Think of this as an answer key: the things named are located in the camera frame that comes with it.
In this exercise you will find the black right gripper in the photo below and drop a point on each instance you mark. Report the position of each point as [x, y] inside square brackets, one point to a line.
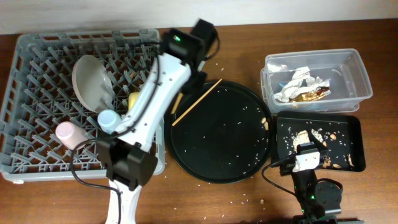
[287, 167]

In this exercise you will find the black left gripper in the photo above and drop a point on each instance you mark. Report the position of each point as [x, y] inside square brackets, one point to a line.
[199, 87]

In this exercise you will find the wooden chopstick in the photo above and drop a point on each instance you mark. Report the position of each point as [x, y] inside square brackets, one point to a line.
[177, 102]
[196, 102]

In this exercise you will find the brown gold snack wrapper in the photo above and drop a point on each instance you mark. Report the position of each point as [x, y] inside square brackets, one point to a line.
[313, 95]

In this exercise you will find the yellow plastic bowl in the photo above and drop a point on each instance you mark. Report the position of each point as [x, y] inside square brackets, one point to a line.
[132, 99]

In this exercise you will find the white paper napkin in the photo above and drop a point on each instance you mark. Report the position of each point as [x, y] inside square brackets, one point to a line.
[301, 82]

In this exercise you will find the light blue plastic cup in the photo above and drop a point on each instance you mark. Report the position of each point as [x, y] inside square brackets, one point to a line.
[108, 120]

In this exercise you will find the grey round plate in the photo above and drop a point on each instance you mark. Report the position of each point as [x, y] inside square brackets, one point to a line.
[92, 84]

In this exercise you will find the pink plastic cup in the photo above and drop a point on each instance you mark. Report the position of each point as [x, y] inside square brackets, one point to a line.
[70, 134]

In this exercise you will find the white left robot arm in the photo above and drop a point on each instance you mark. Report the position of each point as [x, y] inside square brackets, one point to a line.
[125, 153]

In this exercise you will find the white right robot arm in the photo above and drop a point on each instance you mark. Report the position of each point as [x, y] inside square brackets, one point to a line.
[319, 199]

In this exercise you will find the black rectangular food-waste tray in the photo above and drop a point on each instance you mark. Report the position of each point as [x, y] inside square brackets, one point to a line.
[339, 135]

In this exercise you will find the clear plastic waste bin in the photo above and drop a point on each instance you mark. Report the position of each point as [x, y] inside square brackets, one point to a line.
[343, 68]

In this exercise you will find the grey plastic dishwasher rack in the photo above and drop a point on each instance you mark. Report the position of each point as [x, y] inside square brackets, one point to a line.
[39, 95]

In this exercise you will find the pile of food scraps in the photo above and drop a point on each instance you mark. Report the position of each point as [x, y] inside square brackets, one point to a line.
[311, 137]

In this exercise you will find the round black tray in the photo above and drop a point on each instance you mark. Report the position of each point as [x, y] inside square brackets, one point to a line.
[221, 140]

